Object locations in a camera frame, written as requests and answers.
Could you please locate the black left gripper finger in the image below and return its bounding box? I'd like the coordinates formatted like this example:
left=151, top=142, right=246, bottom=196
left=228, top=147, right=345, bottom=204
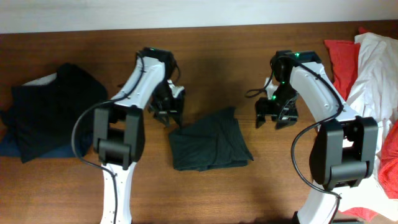
left=172, top=112, right=183, bottom=126
left=155, top=112, right=170, bottom=127

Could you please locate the dark green t-shirt white print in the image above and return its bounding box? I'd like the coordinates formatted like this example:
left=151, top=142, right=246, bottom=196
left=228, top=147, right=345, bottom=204
left=169, top=107, right=254, bottom=172

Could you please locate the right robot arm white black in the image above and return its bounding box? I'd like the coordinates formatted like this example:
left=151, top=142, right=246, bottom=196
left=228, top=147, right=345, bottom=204
left=255, top=50, right=378, bottom=224

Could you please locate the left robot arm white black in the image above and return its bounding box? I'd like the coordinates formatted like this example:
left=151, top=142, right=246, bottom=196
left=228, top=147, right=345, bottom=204
left=93, top=47, right=185, bottom=224

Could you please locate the red t-shirt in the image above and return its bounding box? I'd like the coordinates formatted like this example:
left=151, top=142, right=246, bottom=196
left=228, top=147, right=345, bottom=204
left=324, top=27, right=380, bottom=222

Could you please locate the folded black garment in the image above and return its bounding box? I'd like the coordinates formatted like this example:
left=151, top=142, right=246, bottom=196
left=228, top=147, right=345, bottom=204
left=1, top=63, right=108, bottom=163

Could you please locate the folded white garment under stack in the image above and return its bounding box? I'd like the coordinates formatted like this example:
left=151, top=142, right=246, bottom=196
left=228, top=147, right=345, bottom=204
left=23, top=73, right=57, bottom=86

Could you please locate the folded navy blue garment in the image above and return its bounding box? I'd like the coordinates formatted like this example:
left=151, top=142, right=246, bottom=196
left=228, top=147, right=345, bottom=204
left=1, top=133, right=93, bottom=158

